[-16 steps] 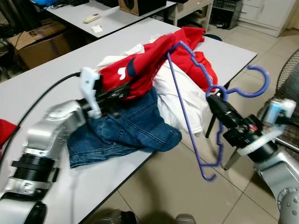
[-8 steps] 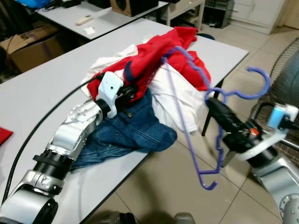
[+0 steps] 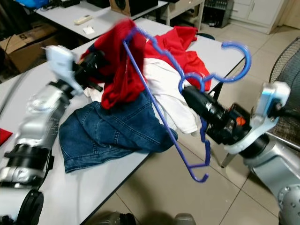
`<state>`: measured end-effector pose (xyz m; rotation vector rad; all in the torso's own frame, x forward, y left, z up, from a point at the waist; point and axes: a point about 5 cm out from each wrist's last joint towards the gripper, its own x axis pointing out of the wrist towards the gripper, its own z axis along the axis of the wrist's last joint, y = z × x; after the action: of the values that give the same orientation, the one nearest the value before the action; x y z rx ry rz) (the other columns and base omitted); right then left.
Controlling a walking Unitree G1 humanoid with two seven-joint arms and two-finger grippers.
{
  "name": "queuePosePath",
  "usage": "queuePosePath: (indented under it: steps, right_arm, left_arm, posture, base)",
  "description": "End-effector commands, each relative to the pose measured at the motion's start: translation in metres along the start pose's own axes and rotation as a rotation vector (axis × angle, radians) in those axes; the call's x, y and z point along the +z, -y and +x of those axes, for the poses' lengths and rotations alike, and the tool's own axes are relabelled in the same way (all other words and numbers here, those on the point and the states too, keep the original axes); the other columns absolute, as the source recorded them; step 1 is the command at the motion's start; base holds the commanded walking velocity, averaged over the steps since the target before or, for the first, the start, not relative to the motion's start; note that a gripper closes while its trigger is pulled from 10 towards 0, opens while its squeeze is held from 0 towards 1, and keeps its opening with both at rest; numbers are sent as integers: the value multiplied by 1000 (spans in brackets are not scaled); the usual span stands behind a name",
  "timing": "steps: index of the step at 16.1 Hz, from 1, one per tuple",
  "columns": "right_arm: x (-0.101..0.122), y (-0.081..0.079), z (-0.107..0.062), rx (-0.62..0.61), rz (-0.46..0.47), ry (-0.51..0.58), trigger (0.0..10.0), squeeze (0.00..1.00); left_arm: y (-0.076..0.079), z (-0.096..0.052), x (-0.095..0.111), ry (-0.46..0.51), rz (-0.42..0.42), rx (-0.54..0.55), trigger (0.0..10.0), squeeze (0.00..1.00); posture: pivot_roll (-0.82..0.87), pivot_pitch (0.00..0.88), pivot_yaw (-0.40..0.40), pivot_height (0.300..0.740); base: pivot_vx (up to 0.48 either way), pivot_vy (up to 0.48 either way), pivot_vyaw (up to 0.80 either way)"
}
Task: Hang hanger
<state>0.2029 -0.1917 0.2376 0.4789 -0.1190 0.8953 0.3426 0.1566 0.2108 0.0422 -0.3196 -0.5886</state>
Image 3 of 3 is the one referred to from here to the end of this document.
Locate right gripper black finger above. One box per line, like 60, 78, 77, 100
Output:
182, 92, 225, 128
182, 85, 233, 117

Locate red printed t-shirt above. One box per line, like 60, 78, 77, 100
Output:
80, 18, 146, 109

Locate purple plastic clothes hanger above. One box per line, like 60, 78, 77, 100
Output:
122, 26, 253, 182

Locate plain red garment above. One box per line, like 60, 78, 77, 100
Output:
143, 26, 211, 90
0, 127, 14, 143

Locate loose white t-shirt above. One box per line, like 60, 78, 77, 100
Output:
84, 59, 202, 135

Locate white remote control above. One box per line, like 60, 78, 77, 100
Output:
74, 15, 92, 25

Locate grey desk with electronics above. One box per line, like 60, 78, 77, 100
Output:
35, 0, 162, 40

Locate brown plaid metal chair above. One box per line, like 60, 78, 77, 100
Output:
270, 117, 300, 141

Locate brown cardboard box printed letter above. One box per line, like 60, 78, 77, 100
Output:
0, 28, 64, 71

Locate black power strip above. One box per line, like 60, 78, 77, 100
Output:
59, 0, 80, 8

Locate blue denim jeans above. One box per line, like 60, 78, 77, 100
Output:
59, 91, 179, 173

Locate wooden black loudspeaker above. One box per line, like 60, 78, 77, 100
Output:
109, 0, 158, 17

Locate black grille electric fan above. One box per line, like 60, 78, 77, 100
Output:
270, 37, 300, 94

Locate blue device white top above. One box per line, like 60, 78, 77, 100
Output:
14, 0, 47, 9

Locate black computer tower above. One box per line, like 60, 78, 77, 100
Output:
204, 0, 233, 26

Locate beige wooden side table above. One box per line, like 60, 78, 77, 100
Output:
162, 0, 204, 26

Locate white low cabinets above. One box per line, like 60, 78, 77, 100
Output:
230, 0, 286, 33

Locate grey robot right leg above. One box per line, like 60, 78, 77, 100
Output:
173, 213, 204, 225

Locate grey robot leg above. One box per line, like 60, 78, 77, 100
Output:
173, 213, 204, 225
101, 212, 134, 225

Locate grey table black legs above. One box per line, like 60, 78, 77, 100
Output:
0, 19, 251, 225

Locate grey robot left leg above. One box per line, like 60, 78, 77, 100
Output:
101, 212, 134, 225

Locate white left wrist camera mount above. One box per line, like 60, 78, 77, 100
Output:
46, 45, 78, 94

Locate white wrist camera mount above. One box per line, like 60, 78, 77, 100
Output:
220, 81, 291, 167
46, 45, 78, 94

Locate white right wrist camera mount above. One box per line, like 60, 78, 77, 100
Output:
220, 81, 291, 167

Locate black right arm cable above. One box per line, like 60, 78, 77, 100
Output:
276, 107, 300, 119

